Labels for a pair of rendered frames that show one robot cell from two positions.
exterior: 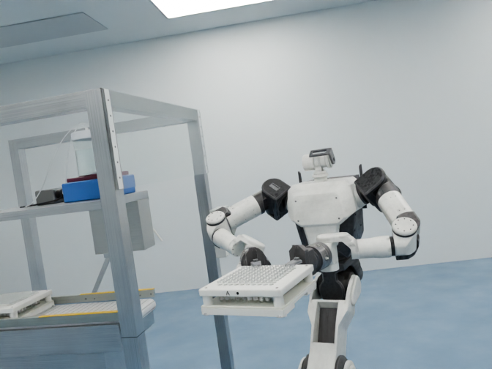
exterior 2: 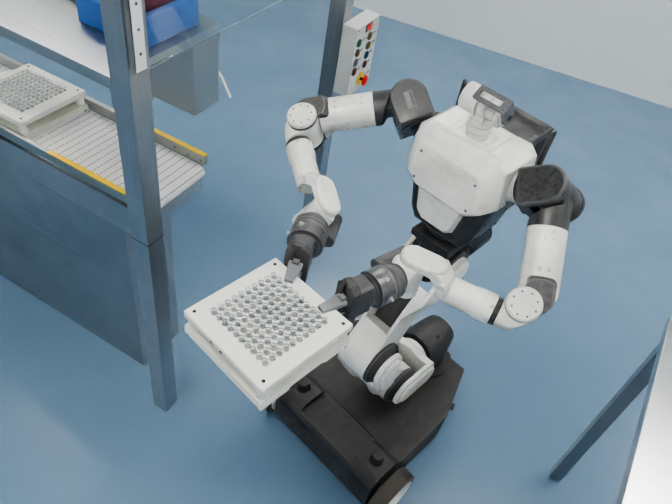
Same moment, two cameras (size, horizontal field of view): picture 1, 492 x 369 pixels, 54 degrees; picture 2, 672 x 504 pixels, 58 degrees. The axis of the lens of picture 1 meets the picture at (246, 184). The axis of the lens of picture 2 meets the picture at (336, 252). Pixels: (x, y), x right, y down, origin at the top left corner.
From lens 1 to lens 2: 0.90 m
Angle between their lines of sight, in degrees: 42
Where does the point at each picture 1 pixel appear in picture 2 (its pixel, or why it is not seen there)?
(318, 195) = (453, 164)
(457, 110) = not seen: outside the picture
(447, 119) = not seen: outside the picture
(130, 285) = (144, 194)
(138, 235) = (189, 94)
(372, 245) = (466, 303)
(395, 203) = (544, 252)
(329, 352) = (376, 340)
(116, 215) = (129, 108)
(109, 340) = (124, 220)
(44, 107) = not seen: outside the picture
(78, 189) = (97, 13)
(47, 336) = (58, 177)
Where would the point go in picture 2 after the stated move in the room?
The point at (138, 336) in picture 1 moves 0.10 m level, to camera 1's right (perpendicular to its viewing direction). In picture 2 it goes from (150, 245) to (185, 256)
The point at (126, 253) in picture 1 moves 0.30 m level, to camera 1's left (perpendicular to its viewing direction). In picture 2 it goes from (141, 158) to (27, 123)
